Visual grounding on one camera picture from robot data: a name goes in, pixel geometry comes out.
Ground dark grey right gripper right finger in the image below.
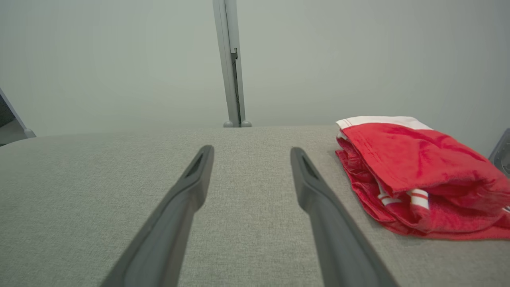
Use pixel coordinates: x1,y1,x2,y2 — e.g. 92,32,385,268
290,147,399,287

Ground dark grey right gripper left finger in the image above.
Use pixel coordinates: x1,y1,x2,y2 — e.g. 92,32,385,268
100,145,215,287

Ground red shorts with white stripe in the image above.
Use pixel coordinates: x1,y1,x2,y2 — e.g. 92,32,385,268
335,116,510,224

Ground grey curved metal object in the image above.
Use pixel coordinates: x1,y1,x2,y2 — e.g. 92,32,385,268
489,128,510,178

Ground dark cabinet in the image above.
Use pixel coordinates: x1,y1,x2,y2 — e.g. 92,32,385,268
0,98,16,128

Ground grey partition end post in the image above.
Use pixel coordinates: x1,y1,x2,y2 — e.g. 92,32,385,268
0,88,36,138

